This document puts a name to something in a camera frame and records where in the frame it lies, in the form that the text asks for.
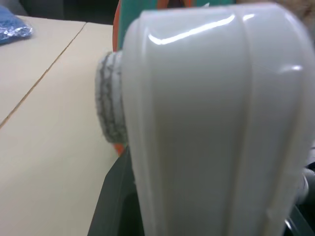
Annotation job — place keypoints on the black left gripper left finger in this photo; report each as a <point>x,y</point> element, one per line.
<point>115,196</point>

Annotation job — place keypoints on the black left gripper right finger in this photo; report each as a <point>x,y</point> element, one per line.
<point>305,216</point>

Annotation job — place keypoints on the white glossy plastic box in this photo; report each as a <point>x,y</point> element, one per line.
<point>211,123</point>

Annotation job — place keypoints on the orange and teal backpack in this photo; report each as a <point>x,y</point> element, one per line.
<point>122,23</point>

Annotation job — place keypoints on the grey white fuzzy round pad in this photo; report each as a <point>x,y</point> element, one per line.
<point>109,98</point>

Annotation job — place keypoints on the blue item in clear bag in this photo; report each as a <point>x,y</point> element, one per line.
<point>12,25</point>

